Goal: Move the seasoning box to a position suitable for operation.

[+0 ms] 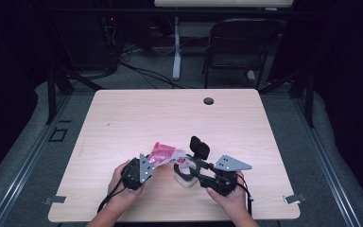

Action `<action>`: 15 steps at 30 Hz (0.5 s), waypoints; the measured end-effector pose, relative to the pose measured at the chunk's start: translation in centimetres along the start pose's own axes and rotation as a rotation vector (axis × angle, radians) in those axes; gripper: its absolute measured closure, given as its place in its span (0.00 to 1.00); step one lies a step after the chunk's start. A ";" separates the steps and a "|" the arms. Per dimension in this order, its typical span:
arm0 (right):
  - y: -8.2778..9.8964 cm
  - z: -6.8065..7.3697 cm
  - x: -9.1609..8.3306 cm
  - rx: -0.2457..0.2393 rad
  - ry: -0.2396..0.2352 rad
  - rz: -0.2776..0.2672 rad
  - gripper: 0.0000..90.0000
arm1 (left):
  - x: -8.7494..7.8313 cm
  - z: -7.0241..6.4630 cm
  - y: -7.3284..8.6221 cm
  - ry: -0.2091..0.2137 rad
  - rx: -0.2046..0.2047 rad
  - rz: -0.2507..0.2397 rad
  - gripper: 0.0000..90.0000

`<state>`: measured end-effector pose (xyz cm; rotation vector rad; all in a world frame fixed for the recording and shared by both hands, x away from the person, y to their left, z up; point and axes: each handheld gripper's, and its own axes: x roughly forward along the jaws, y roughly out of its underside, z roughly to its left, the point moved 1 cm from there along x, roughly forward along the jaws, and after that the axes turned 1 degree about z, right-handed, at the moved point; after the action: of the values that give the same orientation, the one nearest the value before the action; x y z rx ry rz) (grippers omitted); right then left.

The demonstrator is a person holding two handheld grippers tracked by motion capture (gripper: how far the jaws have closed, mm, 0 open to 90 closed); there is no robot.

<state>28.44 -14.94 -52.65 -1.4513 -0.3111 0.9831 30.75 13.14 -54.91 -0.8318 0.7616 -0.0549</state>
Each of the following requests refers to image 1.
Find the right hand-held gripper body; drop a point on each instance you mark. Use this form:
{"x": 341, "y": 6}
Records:
{"x": 220, "y": 183}

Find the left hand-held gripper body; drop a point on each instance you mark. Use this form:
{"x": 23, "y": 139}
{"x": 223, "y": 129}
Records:
{"x": 132, "y": 175}

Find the clear jar with black lid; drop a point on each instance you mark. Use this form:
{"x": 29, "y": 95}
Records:
{"x": 200, "y": 147}

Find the pink and clear plastic bag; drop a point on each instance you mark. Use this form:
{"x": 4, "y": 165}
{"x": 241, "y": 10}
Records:
{"x": 165, "y": 154}

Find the person's right hand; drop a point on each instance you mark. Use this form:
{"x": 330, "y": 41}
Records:
{"x": 233, "y": 203}

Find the person's left hand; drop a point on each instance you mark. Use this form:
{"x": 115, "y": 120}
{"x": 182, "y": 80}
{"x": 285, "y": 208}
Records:
{"x": 119, "y": 197}

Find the grey tape strip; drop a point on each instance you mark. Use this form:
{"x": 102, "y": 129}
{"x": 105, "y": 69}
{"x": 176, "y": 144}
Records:
{"x": 54, "y": 200}
{"x": 294, "y": 198}

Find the white desk leg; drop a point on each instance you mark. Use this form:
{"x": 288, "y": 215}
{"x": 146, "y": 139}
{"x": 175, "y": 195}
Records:
{"x": 176, "y": 60}

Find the black folding chair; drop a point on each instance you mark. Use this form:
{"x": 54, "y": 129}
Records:
{"x": 239, "y": 41}

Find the dark equipment with red light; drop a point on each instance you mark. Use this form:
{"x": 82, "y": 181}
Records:
{"x": 110, "y": 41}

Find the metal floor rail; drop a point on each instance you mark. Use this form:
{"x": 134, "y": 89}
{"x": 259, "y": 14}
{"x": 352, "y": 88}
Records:
{"x": 22, "y": 170}
{"x": 327, "y": 170}

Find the black metal frame stand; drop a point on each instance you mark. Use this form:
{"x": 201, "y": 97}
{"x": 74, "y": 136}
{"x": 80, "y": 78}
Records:
{"x": 52, "y": 94}
{"x": 309, "y": 101}

